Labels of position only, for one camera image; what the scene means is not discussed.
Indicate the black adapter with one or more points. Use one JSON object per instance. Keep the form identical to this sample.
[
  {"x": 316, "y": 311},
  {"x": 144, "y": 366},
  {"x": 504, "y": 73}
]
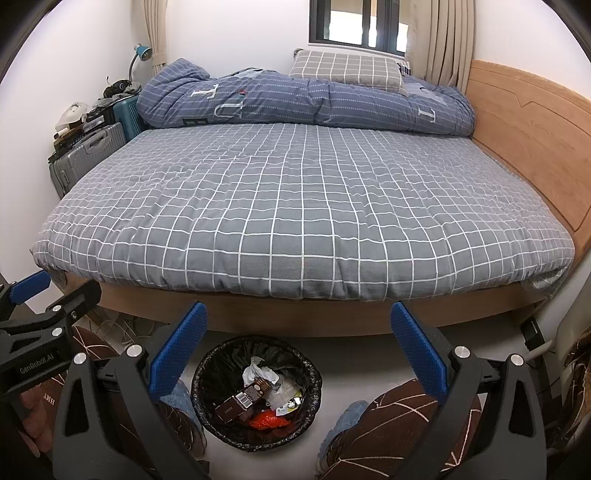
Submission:
[{"x": 531, "y": 332}]

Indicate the blue printed quilt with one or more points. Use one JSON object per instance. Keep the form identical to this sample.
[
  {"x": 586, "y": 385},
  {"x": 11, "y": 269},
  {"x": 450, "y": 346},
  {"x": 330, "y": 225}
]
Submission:
[{"x": 277, "y": 101}]

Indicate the person's left hand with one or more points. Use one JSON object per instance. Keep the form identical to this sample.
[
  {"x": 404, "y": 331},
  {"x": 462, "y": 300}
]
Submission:
[{"x": 37, "y": 415}]

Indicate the person's left leg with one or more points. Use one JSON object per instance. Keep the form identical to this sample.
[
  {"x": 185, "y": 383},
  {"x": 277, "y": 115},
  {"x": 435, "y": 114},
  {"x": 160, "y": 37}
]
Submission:
[{"x": 92, "y": 344}]

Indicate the grey suitcase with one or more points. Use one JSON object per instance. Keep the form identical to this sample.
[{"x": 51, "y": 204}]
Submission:
[{"x": 87, "y": 152}]

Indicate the wooden bed frame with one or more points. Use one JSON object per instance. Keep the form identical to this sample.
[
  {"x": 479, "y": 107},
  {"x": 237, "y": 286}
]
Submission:
[{"x": 531, "y": 129}]

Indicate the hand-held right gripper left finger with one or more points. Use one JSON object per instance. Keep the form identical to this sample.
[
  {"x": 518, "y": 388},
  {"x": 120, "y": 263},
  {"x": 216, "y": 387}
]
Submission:
[{"x": 180, "y": 350}]

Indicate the blue shoe cover right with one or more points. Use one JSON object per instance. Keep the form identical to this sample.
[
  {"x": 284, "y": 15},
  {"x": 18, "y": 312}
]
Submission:
[{"x": 344, "y": 420}]

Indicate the blue shoe cover left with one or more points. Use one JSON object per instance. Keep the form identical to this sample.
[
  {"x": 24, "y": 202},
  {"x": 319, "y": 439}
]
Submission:
[{"x": 178, "y": 394}]

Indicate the grey checked bed sheet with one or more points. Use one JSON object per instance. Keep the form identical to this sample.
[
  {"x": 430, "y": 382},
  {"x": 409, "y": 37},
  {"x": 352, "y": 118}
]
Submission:
[{"x": 300, "y": 207}]

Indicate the trash bin with black liner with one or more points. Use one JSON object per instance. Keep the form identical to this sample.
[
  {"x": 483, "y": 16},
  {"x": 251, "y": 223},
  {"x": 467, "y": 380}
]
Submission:
[{"x": 231, "y": 350}]

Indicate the teal suitcase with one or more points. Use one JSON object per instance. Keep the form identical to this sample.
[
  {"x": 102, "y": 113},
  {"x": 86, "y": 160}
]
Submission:
[{"x": 127, "y": 115}]

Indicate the white tissue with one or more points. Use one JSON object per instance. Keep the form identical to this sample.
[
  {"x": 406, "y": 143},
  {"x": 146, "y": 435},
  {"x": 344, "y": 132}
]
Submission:
[{"x": 256, "y": 369}]

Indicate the blue shoe cover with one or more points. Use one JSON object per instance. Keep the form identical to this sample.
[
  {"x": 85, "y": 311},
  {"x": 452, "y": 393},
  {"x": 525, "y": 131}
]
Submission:
[
  {"x": 344, "y": 420},
  {"x": 178, "y": 394}
]

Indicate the red plastic bag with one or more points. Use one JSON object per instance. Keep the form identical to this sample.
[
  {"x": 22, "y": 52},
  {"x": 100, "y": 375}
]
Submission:
[{"x": 268, "y": 420}]

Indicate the blue desk lamp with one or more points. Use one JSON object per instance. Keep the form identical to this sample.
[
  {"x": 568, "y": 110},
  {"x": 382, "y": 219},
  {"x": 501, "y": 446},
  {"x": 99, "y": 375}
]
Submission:
[{"x": 143, "y": 51}]

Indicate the white plastic object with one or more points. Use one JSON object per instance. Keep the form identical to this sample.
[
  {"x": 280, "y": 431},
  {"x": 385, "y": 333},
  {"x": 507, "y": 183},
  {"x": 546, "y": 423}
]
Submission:
[{"x": 71, "y": 115}]

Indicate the dark framed window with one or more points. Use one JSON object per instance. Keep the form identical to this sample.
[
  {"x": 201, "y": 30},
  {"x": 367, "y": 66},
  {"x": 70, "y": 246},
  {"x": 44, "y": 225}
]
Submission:
[{"x": 351, "y": 23}]

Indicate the brown box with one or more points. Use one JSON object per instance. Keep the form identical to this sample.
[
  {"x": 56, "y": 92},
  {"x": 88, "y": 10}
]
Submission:
[{"x": 240, "y": 401}]

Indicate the person's right leg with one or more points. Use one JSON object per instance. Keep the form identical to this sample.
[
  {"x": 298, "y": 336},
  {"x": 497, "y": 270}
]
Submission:
[{"x": 392, "y": 438}]

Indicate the brown patterned cloth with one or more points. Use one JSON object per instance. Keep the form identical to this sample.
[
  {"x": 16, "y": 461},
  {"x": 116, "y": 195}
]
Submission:
[{"x": 572, "y": 392}]

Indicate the beige curtain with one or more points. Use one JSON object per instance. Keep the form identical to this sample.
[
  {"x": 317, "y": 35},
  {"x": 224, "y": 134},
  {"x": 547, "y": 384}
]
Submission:
[
  {"x": 443, "y": 41},
  {"x": 154, "y": 32}
]

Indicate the yellow and white snack packet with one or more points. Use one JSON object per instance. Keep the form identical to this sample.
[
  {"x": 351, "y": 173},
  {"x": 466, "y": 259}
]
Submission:
[{"x": 288, "y": 401}]

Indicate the grey checked pillow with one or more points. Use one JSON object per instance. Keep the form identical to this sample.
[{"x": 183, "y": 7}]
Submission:
[{"x": 346, "y": 67}]

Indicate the person's leg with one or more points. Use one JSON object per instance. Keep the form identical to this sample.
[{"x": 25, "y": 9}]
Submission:
[
  {"x": 92, "y": 344},
  {"x": 392, "y": 438}
]

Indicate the pile of dark items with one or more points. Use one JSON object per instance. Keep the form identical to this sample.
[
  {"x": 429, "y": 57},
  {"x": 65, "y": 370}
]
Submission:
[{"x": 117, "y": 90}]

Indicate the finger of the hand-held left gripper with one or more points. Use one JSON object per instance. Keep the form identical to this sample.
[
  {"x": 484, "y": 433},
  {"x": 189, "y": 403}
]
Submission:
[
  {"x": 30, "y": 286},
  {"x": 78, "y": 297}
]

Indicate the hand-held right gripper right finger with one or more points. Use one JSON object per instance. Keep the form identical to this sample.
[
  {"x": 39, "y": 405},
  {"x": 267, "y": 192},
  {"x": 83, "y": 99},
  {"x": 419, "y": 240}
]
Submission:
[{"x": 418, "y": 350}]

